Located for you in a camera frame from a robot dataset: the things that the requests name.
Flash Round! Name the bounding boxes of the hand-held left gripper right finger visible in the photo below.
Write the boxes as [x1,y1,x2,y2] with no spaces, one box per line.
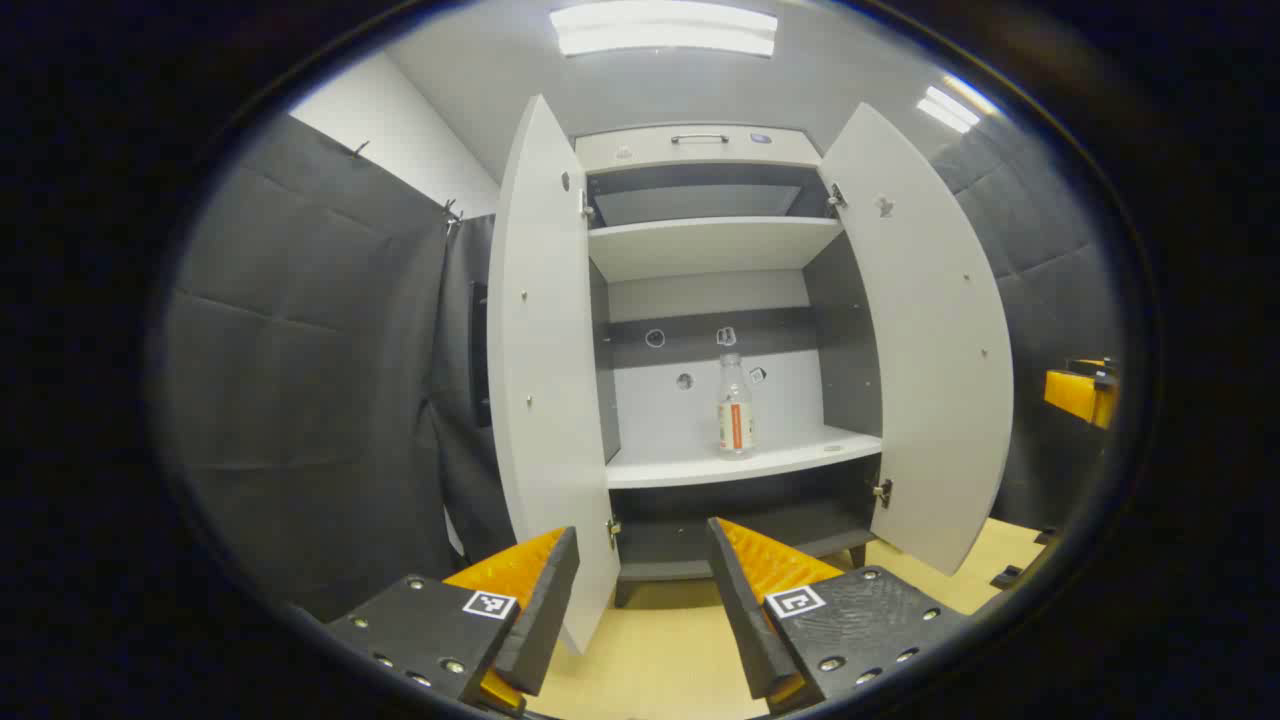
[706,516,969,717]

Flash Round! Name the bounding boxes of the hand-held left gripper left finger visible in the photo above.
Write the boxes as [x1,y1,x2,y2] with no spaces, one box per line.
[322,526,581,717]

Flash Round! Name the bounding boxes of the white cabinet door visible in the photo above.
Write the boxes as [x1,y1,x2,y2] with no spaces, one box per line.
[818,102,1015,577]
[487,94,623,656]

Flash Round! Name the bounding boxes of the clear plastic bottle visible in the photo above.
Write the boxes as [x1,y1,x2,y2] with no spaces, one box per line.
[716,352,754,457]

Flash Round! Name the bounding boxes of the white and grey cabinet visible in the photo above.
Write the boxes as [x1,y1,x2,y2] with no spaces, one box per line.
[572,123,891,609]

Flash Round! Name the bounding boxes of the white cabinet drawer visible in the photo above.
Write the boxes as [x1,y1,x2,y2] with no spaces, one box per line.
[575,125,823,173]

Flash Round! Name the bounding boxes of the black quilted curtain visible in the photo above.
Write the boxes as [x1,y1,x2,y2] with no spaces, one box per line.
[165,112,451,623]
[930,105,1123,531]

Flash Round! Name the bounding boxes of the black backdrop cloth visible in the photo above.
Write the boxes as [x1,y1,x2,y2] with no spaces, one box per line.
[430,213,521,566]

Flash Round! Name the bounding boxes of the ceiling light panel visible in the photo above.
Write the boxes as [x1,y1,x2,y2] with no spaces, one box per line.
[550,0,779,58]
[915,75,1001,134]

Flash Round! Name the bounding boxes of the black door handle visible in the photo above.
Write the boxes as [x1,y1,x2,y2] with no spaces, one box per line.
[470,280,492,429]

